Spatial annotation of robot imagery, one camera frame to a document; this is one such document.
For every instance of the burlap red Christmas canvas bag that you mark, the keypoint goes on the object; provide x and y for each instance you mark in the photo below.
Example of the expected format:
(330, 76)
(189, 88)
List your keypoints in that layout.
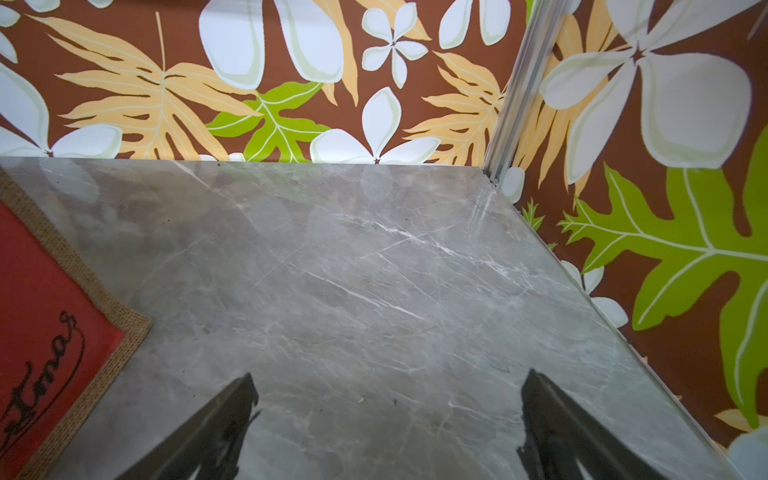
(64, 338)

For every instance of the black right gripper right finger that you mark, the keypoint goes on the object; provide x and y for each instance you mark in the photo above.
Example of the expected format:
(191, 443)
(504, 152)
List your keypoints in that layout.
(564, 441)

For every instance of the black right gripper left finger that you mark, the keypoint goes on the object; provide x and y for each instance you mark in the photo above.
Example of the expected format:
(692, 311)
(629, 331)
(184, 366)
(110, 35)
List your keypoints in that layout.
(208, 445)

